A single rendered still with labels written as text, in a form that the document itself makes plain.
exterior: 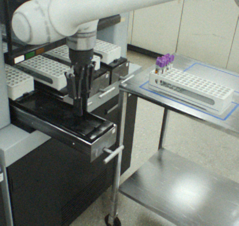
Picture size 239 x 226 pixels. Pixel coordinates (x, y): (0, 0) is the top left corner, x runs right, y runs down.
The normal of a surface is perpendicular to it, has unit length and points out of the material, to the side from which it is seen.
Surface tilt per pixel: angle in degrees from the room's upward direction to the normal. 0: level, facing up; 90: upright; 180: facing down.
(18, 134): 0
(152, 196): 0
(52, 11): 60
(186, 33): 90
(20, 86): 90
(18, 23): 94
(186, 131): 0
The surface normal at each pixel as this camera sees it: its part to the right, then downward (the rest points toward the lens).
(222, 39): -0.56, 0.39
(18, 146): 0.83, 0.34
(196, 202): 0.07, -0.85
